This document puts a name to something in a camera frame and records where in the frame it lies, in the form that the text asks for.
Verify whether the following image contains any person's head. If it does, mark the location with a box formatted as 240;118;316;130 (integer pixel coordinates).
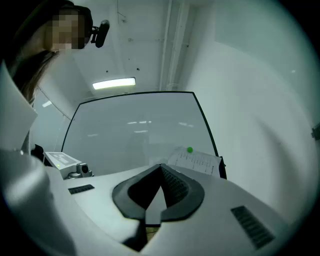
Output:
43;6;94;55

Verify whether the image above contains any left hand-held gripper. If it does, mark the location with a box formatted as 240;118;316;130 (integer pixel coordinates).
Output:
43;151;95;180

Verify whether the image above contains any white ceiling pipe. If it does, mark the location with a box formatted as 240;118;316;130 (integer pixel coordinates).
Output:
159;0;174;92

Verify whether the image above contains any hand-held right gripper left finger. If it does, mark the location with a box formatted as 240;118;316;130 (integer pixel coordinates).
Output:
111;163;161;221

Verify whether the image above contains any printed white paper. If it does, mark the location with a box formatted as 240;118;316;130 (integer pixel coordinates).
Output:
167;146;222;178

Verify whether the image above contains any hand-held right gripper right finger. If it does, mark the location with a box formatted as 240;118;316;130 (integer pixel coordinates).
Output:
159;163;206;223

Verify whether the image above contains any white ceiling cable tray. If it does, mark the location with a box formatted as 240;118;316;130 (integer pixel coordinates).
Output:
166;0;191;92

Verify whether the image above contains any black-framed whiteboard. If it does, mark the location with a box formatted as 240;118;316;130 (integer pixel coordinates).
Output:
61;91;228;180

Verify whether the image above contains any black head-worn camera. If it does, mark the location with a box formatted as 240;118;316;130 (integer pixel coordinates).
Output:
89;19;111;49

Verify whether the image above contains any long ceiling light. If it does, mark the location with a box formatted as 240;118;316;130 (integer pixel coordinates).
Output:
92;77;137;91

